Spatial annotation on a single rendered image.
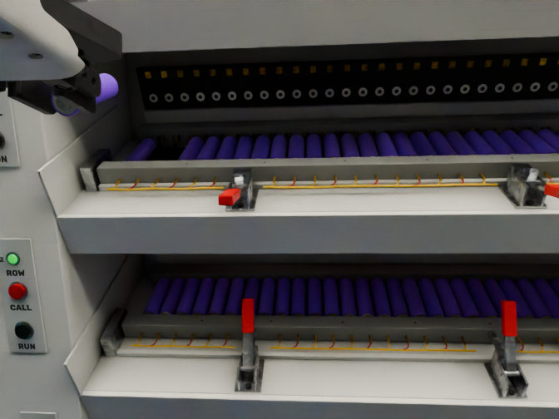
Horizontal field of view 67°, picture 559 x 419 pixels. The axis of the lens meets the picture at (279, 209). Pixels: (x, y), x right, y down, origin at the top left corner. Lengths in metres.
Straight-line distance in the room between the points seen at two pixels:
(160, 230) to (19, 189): 0.14
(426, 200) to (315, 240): 0.11
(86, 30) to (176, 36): 0.20
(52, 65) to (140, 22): 0.22
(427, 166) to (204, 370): 0.32
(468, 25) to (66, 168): 0.40
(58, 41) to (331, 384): 0.40
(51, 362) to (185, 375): 0.14
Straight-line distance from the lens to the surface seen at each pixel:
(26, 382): 0.55
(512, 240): 0.45
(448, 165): 0.45
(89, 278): 0.52
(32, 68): 0.22
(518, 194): 0.44
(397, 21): 0.41
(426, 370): 0.51
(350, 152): 0.46
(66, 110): 0.31
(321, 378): 0.48
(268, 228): 0.40
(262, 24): 0.40
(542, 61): 0.60
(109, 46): 0.23
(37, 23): 0.19
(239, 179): 0.40
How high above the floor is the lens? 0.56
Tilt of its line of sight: 11 degrees down
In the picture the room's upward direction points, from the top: 1 degrees counter-clockwise
